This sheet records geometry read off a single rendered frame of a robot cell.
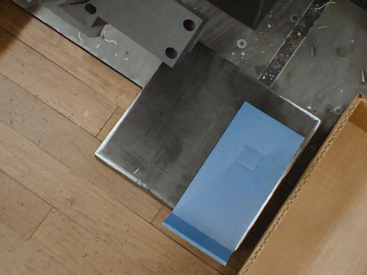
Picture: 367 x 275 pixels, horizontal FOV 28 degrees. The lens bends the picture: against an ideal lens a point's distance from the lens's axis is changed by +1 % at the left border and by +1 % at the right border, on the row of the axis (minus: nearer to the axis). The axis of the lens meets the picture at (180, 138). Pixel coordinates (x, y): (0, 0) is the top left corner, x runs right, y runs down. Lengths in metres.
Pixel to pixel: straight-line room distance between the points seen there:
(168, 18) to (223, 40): 0.24
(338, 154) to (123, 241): 0.24
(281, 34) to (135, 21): 0.27
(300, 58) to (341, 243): 0.20
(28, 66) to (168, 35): 0.27
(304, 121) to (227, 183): 0.10
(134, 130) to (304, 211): 0.19
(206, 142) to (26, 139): 0.18
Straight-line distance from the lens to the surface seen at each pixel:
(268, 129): 0.74
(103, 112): 0.77
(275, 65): 0.79
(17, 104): 0.78
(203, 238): 0.70
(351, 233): 0.76
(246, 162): 0.73
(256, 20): 0.78
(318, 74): 0.79
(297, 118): 0.75
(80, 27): 0.63
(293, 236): 0.74
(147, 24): 0.56
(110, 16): 0.57
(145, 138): 0.74
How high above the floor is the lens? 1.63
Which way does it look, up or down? 75 degrees down
